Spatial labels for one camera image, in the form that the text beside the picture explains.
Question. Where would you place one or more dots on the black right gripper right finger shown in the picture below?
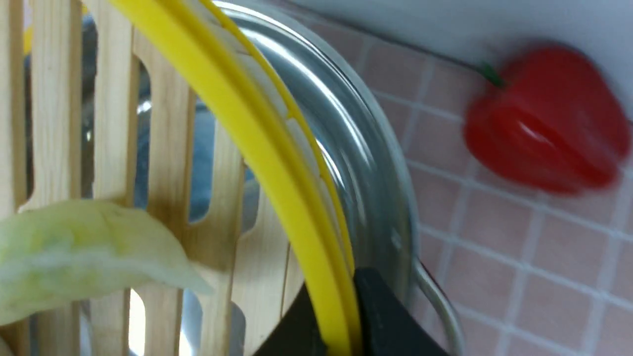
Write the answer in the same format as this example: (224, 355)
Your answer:
(387, 327)

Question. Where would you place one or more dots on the red bell pepper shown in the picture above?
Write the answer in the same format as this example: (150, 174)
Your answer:
(548, 120)

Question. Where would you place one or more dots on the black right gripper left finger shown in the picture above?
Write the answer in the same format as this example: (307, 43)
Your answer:
(297, 334)

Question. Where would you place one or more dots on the bamboo steamer basket yellow rim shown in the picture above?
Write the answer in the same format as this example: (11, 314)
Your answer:
(193, 53)

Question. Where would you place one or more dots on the pale green dumpling top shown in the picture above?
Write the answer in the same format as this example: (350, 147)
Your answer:
(79, 249)

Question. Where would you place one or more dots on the stainless steel pot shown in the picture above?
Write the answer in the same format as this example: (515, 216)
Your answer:
(357, 143)

